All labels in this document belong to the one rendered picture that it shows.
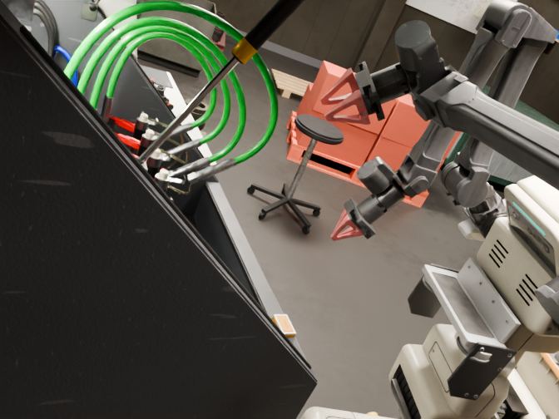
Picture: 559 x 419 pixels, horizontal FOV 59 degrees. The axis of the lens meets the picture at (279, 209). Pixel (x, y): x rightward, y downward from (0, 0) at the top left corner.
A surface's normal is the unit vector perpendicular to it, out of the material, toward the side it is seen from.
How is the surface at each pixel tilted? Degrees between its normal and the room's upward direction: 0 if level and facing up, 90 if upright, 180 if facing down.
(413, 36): 54
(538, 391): 92
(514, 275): 98
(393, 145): 90
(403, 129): 90
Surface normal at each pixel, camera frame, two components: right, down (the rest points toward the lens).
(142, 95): 0.36, 0.58
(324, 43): 0.11, 0.53
